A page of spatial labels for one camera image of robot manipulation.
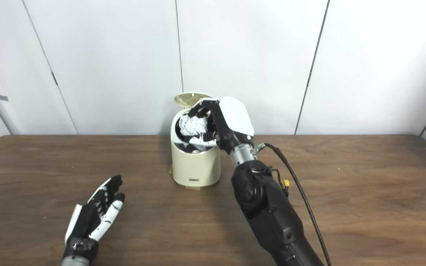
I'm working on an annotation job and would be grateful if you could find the cream round bin lid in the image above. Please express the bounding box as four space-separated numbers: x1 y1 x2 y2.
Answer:
174 92 213 108

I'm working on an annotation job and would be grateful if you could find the white and black right hand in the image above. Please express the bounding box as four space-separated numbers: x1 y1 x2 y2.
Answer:
187 97 255 155

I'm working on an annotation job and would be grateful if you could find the cream-colored bin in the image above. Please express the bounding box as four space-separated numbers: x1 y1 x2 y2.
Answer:
170 108 221 187

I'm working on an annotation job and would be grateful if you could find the yellow tape under bin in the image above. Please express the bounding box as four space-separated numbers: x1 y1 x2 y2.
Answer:
169 166 202 191

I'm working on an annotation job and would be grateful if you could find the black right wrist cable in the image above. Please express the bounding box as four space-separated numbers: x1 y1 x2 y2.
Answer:
252 143 332 266

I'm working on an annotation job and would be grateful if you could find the white paper ball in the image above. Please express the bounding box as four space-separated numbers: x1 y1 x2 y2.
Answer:
180 114 209 137

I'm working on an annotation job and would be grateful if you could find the white and black left hand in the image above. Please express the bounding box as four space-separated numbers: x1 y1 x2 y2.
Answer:
64 175 126 261

